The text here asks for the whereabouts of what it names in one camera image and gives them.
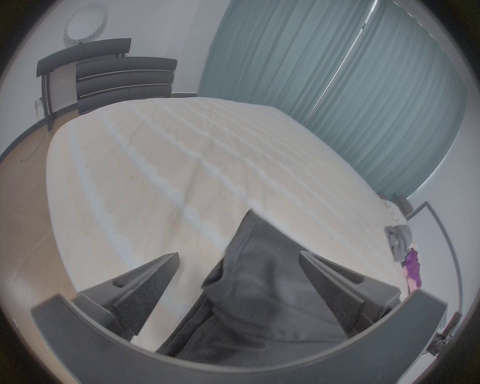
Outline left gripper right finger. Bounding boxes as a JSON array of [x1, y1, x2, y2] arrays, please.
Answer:
[[299, 250, 402, 340]]

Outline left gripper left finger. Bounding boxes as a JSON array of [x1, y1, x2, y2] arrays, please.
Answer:
[[75, 252, 180, 337]]

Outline pile of clothes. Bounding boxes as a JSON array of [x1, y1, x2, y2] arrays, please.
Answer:
[[384, 225, 422, 293]]

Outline bed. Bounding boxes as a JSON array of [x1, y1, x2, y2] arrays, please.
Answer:
[[46, 97, 460, 355]]

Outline dark grey garment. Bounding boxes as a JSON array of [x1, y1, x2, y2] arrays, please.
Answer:
[[155, 210, 347, 364]]

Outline blue-green curtain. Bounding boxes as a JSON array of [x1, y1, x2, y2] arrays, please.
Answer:
[[304, 0, 469, 196], [197, 0, 377, 126]]

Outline dark grey dressing table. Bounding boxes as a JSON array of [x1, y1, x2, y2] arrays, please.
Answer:
[[36, 37, 178, 131]]

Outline round wall mirror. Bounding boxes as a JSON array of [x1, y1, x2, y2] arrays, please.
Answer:
[[64, 3, 109, 46]]

